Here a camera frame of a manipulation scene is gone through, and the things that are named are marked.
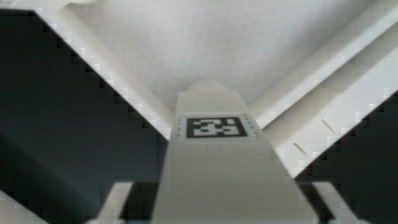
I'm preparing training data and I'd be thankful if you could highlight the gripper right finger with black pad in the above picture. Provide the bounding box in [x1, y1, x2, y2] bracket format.
[298, 182, 371, 224]

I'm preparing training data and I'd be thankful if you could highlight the white desk leg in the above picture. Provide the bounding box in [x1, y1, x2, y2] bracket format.
[151, 80, 319, 224]

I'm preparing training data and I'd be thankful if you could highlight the white U-shaped fence frame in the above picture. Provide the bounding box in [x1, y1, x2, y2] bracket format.
[0, 33, 398, 224]

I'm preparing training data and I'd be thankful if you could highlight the white desk tabletop tray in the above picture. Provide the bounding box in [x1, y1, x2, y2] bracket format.
[33, 0, 398, 139]

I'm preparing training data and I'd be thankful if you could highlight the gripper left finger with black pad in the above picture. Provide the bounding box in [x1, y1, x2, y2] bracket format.
[85, 182, 133, 224]

